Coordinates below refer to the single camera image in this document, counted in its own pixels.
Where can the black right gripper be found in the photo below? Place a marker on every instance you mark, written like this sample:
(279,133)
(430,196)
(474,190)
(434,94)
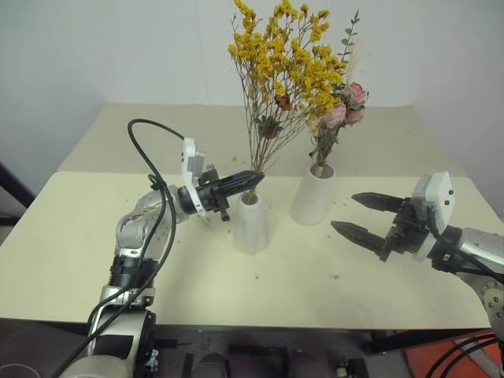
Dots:
(409,232)

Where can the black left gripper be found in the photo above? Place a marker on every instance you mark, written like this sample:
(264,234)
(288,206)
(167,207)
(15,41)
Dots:
(208,195)

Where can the yellow dried flower bouquet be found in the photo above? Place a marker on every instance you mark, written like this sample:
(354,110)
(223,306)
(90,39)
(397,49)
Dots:
(287,59)

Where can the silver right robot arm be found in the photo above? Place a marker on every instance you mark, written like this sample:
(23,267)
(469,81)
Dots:
(478,244)

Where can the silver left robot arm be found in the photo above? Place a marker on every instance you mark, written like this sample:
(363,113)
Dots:
(130,244)

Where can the white hexagonal vase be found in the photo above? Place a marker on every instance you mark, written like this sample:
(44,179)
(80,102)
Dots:
(251,228)

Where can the white round vase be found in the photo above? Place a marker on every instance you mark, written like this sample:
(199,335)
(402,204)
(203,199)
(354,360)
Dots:
(311,197)

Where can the pink rose dried bouquet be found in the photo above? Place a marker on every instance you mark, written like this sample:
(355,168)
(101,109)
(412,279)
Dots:
(334,114)

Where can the orange floor mat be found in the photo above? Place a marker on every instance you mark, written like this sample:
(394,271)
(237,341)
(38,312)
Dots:
(488,364)

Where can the dark furniture edge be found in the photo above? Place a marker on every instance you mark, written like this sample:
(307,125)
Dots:
(12,193)

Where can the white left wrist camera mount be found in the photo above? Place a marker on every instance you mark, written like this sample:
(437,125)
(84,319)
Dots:
(191,163)

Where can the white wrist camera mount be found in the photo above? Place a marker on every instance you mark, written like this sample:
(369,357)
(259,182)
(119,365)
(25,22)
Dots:
(191,163)
(437,197)

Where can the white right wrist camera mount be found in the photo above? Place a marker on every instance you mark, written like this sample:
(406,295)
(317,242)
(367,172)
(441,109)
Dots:
(437,197)

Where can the black table frame bar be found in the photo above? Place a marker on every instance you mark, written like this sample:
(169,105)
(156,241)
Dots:
(417,342)

